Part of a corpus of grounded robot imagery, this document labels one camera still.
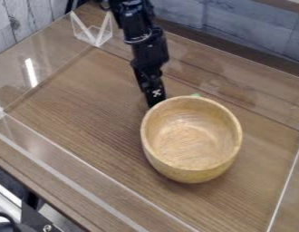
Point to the black metal table clamp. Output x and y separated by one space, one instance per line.
20 208

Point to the clear acrylic corner bracket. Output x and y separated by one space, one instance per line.
93 35

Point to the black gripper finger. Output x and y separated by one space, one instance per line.
139 78
153 90

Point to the clear acrylic tray wall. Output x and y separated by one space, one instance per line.
81 190

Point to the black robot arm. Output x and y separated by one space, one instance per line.
145 37

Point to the wooden bowl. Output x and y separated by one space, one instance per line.
191 138

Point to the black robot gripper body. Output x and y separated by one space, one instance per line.
151 54

